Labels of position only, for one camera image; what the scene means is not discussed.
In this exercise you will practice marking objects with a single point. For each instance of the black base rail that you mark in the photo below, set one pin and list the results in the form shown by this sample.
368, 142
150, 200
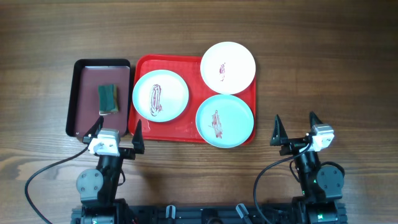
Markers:
205, 214

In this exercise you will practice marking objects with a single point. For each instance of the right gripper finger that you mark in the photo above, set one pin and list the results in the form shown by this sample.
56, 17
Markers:
314, 120
279, 136

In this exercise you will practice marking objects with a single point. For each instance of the red plastic tray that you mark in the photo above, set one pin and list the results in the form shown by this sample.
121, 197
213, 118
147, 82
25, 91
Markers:
183, 127

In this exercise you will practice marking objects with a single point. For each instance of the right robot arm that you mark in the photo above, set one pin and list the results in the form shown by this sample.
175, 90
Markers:
321, 182

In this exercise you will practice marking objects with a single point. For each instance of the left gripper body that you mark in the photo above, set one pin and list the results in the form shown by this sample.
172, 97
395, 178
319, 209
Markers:
126, 152

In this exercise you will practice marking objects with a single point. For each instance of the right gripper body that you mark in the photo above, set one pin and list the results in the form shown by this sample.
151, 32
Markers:
295, 145

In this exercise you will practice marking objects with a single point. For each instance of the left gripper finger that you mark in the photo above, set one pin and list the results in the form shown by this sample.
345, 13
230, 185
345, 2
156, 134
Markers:
95, 129
138, 140

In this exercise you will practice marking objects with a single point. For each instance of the green yellow sponge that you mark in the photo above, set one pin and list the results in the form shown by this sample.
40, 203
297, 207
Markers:
108, 99

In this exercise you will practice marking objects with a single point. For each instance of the black tray with water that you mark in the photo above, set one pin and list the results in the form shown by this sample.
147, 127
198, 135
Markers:
84, 102

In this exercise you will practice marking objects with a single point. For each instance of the light blue plate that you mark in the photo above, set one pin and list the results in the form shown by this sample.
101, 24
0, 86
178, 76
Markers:
160, 95
224, 121

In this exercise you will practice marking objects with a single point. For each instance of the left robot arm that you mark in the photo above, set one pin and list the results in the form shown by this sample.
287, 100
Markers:
97, 187

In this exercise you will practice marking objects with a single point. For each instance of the white plate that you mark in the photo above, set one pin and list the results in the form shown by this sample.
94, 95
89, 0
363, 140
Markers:
227, 68

